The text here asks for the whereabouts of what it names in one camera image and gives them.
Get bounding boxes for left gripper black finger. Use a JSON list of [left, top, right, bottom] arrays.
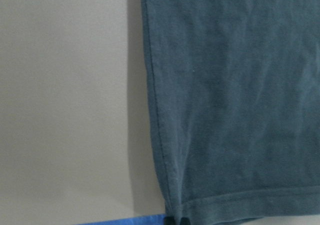
[[164, 216, 191, 225]]

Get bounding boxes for brown paper table cover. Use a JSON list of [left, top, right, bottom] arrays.
[[0, 0, 165, 225]]

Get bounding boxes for black graphic t-shirt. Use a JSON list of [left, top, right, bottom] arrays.
[[141, 0, 320, 225]]

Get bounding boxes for blue tape grid lines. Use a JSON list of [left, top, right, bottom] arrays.
[[81, 214, 165, 225]]

